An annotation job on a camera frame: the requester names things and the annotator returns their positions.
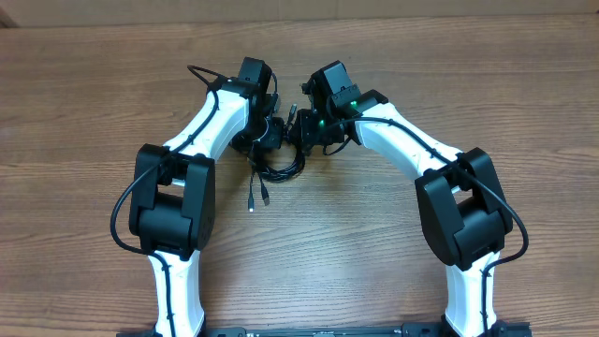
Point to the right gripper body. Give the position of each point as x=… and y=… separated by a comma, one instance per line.
x=305, y=129

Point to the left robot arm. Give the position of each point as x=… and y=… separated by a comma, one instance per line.
x=172, y=207

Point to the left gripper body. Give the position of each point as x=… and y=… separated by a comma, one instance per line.
x=260, y=135

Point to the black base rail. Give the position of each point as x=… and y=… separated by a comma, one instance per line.
x=323, y=332

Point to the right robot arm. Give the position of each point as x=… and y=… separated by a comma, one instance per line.
x=461, y=204

